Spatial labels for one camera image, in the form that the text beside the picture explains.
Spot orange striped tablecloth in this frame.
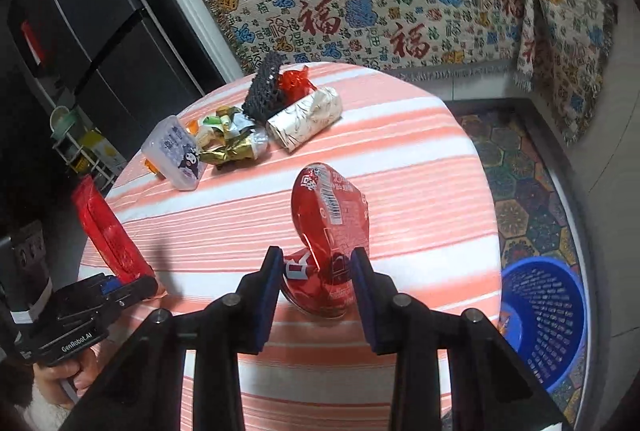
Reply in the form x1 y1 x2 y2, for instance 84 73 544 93
77 61 502 431

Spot white patterned paper roll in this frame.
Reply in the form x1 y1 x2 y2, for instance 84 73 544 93
265 87 343 153

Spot clear plastic cartoon box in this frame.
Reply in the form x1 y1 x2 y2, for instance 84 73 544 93
141 115 207 190

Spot white storage rack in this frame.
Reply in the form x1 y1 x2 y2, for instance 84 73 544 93
50 106 128 196

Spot red snack packet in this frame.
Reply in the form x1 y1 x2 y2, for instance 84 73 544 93
70 176 156 286

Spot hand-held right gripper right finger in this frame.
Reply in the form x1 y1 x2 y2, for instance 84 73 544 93
350 247 571 431

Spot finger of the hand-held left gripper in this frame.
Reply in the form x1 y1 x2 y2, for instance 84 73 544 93
101 275 159 308

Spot green white crumpled wrapper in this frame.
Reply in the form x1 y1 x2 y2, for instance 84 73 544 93
200 107 256 139

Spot person's left forearm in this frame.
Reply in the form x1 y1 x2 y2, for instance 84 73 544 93
0 376 76 431

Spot black refrigerator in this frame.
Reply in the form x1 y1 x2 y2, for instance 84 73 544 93
0 0 211 152

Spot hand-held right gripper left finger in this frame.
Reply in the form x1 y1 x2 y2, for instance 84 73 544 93
59 245 286 431

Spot red cellophane wrapper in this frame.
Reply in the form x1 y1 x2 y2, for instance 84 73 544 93
277 67 317 104

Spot person's left hand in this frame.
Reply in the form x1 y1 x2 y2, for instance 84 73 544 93
32 345 102 412

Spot patterned floor mat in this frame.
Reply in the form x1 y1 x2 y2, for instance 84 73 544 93
450 111 591 422

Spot blue plastic basket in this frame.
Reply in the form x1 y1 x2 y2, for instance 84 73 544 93
497 255 587 389

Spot gold wrapper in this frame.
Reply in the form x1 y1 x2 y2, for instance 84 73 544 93
199 138 271 168

